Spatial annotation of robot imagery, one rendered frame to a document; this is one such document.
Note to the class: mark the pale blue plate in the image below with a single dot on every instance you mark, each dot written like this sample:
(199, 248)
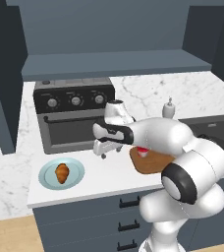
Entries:
(46, 175)

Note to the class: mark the white soap dispenser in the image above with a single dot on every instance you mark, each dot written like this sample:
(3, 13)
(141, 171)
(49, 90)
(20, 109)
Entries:
(169, 110)

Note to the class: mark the silver toaster oven knob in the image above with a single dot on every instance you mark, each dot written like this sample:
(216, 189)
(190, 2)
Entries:
(52, 103)
(99, 98)
(76, 100)

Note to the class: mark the wooden cutting board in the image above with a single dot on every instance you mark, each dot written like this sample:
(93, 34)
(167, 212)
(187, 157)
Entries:
(150, 164)

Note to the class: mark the black toaster oven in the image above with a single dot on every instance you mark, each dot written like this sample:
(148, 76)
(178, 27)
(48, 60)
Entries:
(68, 131)

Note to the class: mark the toaster oven door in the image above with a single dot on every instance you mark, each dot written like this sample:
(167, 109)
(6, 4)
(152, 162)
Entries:
(71, 134)

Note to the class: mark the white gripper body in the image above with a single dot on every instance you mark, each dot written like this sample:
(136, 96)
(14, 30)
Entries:
(106, 147)

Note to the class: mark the grey base cabinet door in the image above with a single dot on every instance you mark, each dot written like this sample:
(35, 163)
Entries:
(215, 223)

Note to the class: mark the dark grey sink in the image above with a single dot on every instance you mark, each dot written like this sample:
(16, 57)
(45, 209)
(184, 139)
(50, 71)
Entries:
(215, 126)

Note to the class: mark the grey drawer front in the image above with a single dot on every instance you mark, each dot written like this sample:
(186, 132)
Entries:
(84, 208)
(84, 229)
(84, 246)

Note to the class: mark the grey open wall cabinet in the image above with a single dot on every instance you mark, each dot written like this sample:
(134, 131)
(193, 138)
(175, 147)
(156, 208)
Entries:
(110, 42)

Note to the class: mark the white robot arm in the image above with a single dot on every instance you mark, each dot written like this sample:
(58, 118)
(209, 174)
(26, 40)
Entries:
(196, 164)

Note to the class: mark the brown croissant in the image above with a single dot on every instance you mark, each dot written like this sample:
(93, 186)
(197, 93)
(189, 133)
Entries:
(62, 173)

